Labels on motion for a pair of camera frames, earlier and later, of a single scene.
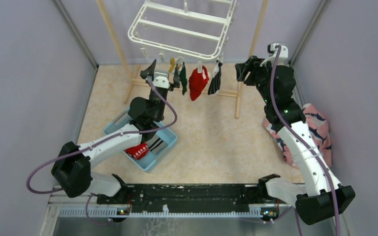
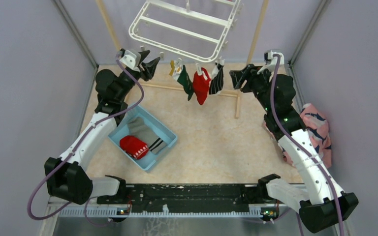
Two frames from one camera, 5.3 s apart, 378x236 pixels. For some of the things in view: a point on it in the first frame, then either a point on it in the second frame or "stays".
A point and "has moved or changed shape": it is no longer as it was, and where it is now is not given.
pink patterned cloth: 319,127 stays
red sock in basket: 137,152 stays
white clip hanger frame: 229,17 has moved or changed shape
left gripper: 149,71 to 149,67
